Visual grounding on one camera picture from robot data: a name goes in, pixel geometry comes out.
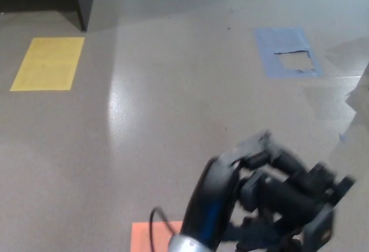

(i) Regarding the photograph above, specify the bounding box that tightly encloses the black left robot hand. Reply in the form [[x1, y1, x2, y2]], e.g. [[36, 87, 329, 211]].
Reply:
[[183, 132, 356, 249]]

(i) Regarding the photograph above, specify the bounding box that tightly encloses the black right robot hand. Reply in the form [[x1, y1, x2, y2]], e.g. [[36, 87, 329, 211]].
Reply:
[[223, 216, 303, 252]]

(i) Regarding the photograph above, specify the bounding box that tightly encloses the orange paper sheet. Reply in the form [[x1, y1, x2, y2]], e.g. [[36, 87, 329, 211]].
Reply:
[[130, 221, 185, 252]]

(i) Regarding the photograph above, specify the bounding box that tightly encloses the torn blue paper sheet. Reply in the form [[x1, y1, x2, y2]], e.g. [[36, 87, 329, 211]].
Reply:
[[253, 27, 322, 79]]

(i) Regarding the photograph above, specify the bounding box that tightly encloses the yellow paper sheet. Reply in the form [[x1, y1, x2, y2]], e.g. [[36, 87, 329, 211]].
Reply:
[[10, 37, 85, 92]]

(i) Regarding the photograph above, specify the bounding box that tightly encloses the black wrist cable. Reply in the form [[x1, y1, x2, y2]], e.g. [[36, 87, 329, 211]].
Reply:
[[149, 206, 185, 252]]

